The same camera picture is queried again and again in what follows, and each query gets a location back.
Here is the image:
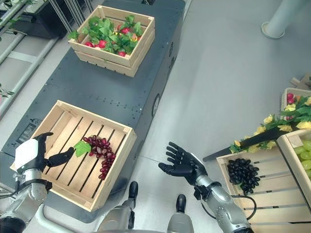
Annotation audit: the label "red fruits with green leaves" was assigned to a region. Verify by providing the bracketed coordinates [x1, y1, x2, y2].
[68, 15, 144, 58]

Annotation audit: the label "pale crate with red fruit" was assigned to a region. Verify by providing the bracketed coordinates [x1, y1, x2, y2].
[280, 87, 311, 121]

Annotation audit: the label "black box unit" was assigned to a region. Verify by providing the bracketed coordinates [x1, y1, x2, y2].
[12, 0, 86, 39]

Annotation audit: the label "silver robot left leg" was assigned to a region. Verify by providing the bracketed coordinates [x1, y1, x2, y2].
[96, 181, 139, 233]

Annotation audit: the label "black grape bunch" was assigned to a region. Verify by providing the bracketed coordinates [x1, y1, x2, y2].
[227, 158, 261, 196]

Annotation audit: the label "wooden crate with black grapes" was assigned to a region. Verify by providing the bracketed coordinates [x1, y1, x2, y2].
[216, 145, 311, 233]

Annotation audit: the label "wooden crate with green grapes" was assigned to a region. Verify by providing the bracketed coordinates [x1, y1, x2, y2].
[276, 129, 311, 192]

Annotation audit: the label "grey round pillar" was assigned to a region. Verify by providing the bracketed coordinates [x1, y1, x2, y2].
[261, 0, 301, 38]

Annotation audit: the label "yellow flower garland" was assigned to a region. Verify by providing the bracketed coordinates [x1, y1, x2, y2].
[229, 96, 311, 154]

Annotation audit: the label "green grape bunch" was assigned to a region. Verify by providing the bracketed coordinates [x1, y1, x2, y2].
[294, 139, 311, 179]

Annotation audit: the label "wooden crate with leafy fruit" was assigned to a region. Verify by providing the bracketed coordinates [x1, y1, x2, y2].
[68, 4, 156, 78]

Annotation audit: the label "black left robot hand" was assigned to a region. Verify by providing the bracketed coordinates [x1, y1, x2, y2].
[14, 132, 75, 174]

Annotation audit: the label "silver robot right leg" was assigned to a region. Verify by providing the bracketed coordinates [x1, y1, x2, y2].
[167, 194, 194, 233]

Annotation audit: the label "black slanted bar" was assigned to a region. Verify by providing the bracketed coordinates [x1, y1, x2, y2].
[203, 126, 285, 163]

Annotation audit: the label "silver robot leg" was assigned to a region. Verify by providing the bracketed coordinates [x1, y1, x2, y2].
[167, 194, 194, 233]
[96, 181, 139, 233]

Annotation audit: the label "wooden crate with red grapes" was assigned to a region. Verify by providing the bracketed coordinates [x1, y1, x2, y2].
[9, 100, 138, 213]

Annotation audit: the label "red grape bunch with leaf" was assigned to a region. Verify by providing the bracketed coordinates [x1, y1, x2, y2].
[73, 135, 117, 181]

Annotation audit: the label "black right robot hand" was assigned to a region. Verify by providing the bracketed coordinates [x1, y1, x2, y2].
[158, 142, 208, 187]

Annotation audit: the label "grey metal rack frame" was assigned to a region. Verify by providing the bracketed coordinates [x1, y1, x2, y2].
[0, 31, 59, 117]

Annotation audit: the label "dark grey metal platform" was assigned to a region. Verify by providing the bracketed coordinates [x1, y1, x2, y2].
[0, 0, 192, 225]

